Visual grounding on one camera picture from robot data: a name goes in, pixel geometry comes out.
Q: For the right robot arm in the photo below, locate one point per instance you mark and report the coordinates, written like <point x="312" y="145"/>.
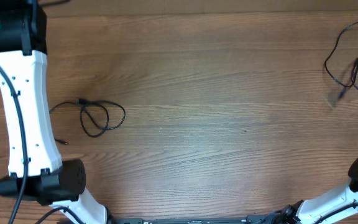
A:
<point x="330" y="207"/>

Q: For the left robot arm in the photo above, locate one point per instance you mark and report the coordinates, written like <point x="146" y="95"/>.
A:
<point x="36" y="170"/>

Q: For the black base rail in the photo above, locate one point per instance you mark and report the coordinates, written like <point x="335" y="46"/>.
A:
<point x="248" y="219"/>

